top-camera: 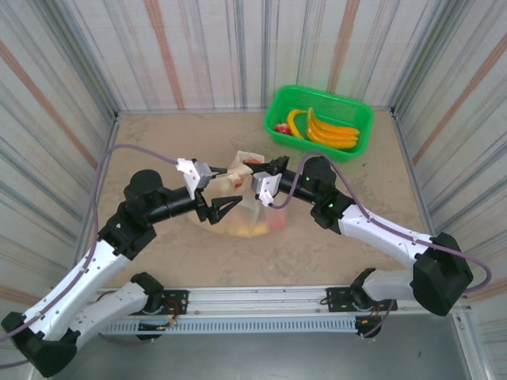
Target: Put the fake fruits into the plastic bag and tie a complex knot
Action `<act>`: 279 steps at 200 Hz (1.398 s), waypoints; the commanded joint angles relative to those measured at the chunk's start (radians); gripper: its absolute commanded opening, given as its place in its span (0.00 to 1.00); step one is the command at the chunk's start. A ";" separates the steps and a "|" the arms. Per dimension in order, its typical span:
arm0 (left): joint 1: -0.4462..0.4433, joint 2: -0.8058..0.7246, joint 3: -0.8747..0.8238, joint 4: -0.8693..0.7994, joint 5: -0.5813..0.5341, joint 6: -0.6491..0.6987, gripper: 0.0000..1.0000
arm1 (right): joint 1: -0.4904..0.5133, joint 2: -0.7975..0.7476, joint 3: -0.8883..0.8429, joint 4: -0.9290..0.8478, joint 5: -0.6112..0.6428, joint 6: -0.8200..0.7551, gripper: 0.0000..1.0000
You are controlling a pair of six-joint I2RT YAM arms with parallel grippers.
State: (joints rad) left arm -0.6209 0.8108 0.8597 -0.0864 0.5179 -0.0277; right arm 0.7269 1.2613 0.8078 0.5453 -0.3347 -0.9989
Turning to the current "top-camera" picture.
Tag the yellow fake lemon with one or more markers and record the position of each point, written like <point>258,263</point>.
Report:
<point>243,230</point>

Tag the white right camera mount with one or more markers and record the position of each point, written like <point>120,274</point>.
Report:
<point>274,189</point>

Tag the cream printed plastic bag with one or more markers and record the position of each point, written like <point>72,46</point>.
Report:
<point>245,213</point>

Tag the red fake apple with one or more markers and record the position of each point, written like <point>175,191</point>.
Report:
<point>282,128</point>

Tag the yellow fake banana bunch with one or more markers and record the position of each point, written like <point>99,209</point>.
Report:
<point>332,134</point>

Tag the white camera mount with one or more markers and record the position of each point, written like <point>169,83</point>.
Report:
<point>274,189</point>
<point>186,168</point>

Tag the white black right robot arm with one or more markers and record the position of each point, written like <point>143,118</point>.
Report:
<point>380,233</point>

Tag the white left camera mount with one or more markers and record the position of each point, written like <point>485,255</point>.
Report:
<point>186,168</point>

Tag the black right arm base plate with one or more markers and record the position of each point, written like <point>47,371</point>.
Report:
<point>336,297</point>

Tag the yellow fake mango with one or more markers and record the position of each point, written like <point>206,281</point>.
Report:
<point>260,228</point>

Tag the green plastic basket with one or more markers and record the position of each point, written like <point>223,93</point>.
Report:
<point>336,103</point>

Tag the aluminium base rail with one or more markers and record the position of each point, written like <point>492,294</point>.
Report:
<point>257,297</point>

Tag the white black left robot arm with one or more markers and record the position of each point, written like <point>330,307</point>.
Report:
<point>71,289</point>

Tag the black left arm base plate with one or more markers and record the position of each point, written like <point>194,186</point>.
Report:
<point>178,297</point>

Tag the pink red fake peach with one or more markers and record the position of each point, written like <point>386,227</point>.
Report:
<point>279,221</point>

